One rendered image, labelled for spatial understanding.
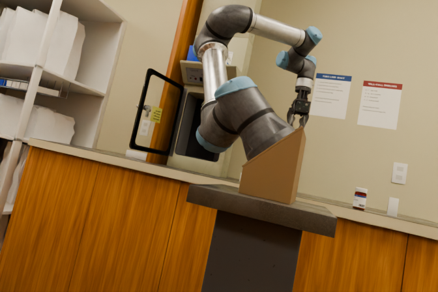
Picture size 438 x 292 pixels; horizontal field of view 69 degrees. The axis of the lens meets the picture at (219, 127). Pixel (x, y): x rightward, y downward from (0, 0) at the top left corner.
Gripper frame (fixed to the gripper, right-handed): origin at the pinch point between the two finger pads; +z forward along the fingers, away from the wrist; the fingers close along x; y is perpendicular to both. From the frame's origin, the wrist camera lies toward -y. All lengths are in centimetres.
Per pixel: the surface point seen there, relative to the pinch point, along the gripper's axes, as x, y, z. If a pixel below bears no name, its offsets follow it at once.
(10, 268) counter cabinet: -126, -19, 94
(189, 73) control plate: -58, -21, -24
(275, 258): -10, 71, 39
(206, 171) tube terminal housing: -38, -23, 26
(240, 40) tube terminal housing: -34, -22, -48
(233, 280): -18, 70, 47
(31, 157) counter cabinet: -131, -20, 38
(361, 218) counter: 25.1, 24.3, 29.9
